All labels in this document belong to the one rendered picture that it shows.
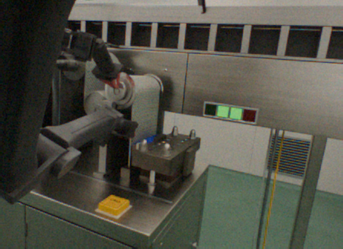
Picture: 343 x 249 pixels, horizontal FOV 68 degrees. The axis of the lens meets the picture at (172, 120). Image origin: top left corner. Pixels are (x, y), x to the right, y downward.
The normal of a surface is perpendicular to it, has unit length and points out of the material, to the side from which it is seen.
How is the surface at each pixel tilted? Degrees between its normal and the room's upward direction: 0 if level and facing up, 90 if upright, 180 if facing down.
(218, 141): 90
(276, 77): 90
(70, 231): 90
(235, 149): 90
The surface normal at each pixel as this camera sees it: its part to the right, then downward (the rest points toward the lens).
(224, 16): -0.39, 0.14
